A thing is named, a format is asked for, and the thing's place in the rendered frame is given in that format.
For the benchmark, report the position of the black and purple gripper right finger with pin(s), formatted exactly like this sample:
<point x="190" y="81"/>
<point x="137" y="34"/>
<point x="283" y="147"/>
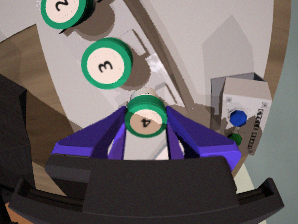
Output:
<point x="197" y="140"/>

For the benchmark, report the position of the grey flat mat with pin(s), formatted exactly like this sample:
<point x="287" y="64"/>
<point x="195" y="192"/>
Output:
<point x="199" y="39"/>

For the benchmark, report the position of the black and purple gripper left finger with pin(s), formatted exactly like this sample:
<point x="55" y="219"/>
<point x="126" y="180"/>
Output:
<point x="95" y="139"/>

